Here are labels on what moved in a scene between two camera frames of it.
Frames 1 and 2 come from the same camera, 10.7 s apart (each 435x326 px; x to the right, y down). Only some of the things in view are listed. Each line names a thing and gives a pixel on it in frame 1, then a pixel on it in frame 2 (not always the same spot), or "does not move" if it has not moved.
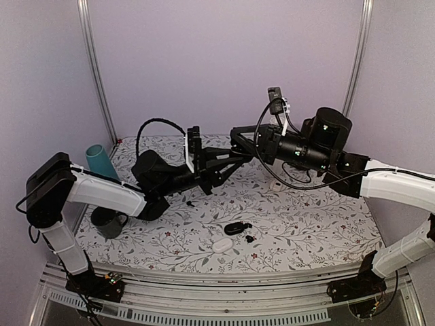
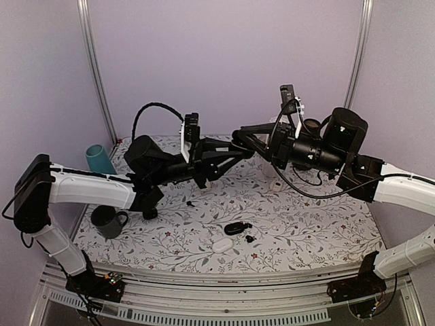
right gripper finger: (234, 131) does not move
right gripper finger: (249, 145) does not move
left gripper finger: (228, 171) -> (229, 161)
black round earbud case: (242, 146) does not move
